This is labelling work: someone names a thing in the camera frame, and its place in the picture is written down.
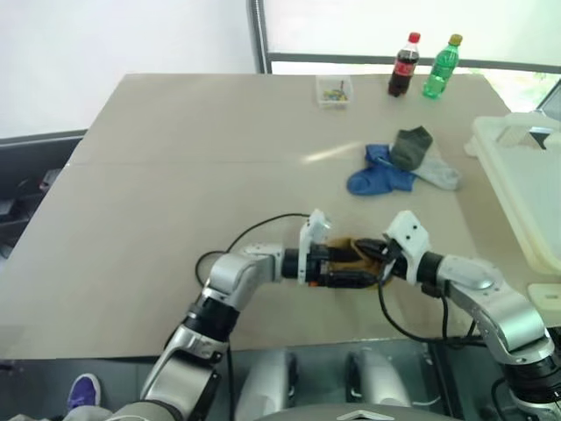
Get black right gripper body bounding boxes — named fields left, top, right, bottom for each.
left=380, top=239, right=408, bottom=277

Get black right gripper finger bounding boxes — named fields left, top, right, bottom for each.
left=362, top=247, right=392, bottom=265
left=357, top=238, right=389, bottom=253

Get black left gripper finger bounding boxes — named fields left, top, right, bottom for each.
left=328, top=270, right=380, bottom=289
left=328, top=247, right=359, bottom=263

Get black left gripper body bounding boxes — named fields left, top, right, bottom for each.
left=309, top=243, right=334, bottom=289

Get mustard yellow sock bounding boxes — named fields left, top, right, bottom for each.
left=326, top=236, right=391, bottom=290

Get white plastic bin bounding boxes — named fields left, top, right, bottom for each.
left=464, top=111, right=561, bottom=275

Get clear plastic box coloured bits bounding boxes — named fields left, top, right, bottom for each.
left=315, top=75, right=354, bottom=111

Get blue sock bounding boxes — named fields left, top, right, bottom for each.
left=346, top=143, right=417, bottom=197

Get light grey cloth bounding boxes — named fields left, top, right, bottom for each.
left=411, top=153, right=464, bottom=191

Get dark grey sock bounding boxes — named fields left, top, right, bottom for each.
left=389, top=125, right=434, bottom=171

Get silver rounded robot leg shell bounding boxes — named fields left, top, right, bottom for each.
left=348, top=348, right=411, bottom=409

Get grey robot torso front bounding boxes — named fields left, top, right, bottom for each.
left=253, top=405, right=457, bottom=421

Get cola bottle red cap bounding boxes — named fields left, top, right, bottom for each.
left=387, top=32, right=422, bottom=98

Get green plastic bottle yellow cap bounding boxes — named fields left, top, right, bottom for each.
left=422, top=33, right=465, bottom=99

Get purple shoe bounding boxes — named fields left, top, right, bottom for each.
left=67, top=373, right=103, bottom=413

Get grey trouser leg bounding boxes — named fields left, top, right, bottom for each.
left=65, top=405, right=116, bottom=421

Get dark shelf with clutter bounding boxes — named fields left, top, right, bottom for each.
left=0, top=129, right=89, bottom=260

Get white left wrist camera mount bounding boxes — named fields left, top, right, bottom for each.
left=298, top=209, right=334, bottom=285

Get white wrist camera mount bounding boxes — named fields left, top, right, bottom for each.
left=381, top=210, right=433, bottom=284
left=298, top=209, right=334, bottom=285

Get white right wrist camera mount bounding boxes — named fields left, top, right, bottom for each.
left=381, top=210, right=433, bottom=284

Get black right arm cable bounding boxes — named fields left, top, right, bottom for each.
left=376, top=262, right=487, bottom=347

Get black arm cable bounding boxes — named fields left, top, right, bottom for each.
left=376, top=262, right=487, bottom=347
left=195, top=213, right=312, bottom=289

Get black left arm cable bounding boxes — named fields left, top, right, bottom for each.
left=195, top=213, right=312, bottom=289

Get grey metal post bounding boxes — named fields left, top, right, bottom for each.
left=247, top=0, right=271, bottom=75

